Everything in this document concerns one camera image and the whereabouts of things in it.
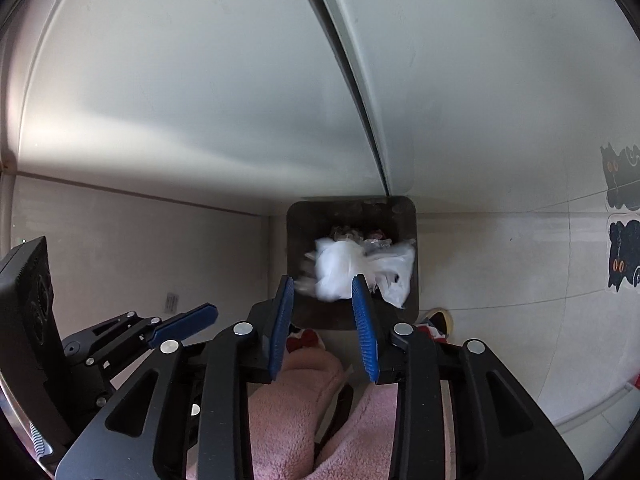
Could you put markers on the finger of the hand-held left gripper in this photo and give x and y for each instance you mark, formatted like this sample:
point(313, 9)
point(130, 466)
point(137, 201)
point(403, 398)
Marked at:
point(185, 322)

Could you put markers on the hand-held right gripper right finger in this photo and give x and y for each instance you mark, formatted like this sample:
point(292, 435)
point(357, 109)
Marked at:
point(365, 330)

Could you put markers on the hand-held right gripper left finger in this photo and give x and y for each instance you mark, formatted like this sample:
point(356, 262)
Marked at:
point(280, 330)

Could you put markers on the white plastic bag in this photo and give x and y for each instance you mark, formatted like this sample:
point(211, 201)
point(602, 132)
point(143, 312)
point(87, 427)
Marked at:
point(340, 270)

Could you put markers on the dark trash bin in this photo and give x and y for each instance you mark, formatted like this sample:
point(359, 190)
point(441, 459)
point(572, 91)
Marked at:
point(300, 220)

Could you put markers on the pink fleece pants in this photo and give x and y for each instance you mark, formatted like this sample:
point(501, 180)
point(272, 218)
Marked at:
point(290, 410)

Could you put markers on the white refrigerator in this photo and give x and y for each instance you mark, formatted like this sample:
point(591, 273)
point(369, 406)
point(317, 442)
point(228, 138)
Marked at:
point(200, 85)

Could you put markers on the black cat floor sticker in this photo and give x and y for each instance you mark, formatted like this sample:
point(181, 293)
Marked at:
point(622, 250)

